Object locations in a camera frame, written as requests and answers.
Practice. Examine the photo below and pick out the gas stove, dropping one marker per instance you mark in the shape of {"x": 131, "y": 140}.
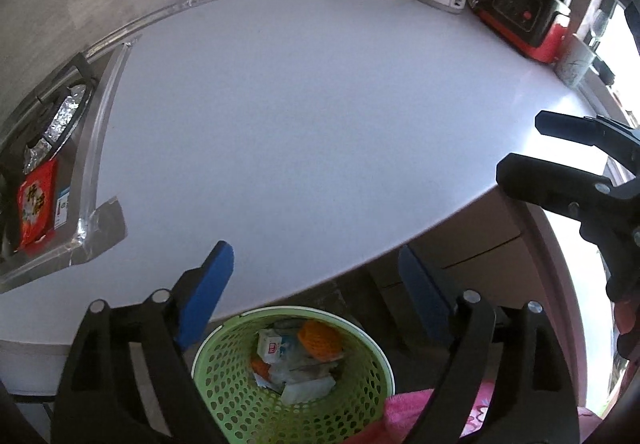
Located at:
{"x": 15, "y": 134}

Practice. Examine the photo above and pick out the green plastic basket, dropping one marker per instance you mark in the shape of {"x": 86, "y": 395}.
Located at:
{"x": 225, "y": 404}

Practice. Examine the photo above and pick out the person's right hand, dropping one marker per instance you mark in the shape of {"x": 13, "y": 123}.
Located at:
{"x": 624, "y": 324}

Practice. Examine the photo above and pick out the small white carton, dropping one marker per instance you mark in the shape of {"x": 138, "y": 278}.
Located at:
{"x": 270, "y": 349}

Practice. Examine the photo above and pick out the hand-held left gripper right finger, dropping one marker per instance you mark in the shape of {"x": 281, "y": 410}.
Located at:
{"x": 424, "y": 304}

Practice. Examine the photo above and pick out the white blue sticker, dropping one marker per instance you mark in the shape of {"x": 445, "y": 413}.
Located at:
{"x": 61, "y": 210}

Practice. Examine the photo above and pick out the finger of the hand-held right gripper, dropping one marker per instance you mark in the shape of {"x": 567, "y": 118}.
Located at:
{"x": 575, "y": 127}
{"x": 545, "y": 179}

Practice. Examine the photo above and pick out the white patterned mug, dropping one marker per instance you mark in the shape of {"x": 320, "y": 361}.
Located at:
{"x": 575, "y": 64}

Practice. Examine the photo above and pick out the small red noodle packet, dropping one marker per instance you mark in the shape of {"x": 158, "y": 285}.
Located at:
{"x": 37, "y": 204}

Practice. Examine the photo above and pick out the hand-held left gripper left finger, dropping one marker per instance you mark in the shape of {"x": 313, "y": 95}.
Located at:
{"x": 205, "y": 296}

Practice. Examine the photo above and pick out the pink fuzzy garment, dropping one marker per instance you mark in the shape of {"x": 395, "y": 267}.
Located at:
{"x": 400, "y": 409}

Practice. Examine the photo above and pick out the clear plastic bag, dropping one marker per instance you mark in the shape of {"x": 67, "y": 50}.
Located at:
{"x": 300, "y": 364}

